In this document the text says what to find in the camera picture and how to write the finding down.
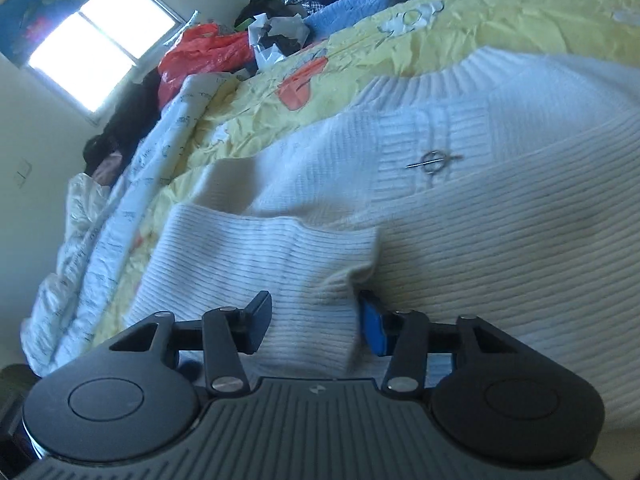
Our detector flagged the black and green cloth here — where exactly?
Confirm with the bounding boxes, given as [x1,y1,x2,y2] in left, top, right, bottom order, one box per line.
[234,0,301,31]

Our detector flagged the red plastic bag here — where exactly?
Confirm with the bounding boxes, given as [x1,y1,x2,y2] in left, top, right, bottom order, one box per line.
[157,22,256,108]

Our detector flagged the metal ring brooch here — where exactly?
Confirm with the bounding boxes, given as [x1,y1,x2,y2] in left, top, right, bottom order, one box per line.
[405,149,463,175]

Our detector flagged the yellow printed blanket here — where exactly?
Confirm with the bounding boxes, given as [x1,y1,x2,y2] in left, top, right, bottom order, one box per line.
[92,0,640,356]

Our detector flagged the light blue knit cloth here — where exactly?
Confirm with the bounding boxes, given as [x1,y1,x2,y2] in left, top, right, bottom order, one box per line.
[302,0,436,36]

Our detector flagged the window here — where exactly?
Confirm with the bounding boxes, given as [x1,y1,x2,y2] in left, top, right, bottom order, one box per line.
[27,0,186,113]

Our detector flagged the white knit sweater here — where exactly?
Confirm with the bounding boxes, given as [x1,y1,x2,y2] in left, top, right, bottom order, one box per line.
[122,46,640,466]

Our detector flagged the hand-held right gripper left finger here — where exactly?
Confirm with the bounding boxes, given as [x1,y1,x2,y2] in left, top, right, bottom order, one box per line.
[107,290,274,395]

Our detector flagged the white printed quilt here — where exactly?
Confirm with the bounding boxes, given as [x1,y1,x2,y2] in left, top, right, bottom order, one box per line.
[20,74,241,378]

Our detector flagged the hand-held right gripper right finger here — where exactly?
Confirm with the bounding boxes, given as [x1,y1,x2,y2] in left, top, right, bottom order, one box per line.
[357,290,524,395]

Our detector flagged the white plastic bag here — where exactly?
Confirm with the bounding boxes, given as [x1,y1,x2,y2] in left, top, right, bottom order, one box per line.
[247,12,315,72]

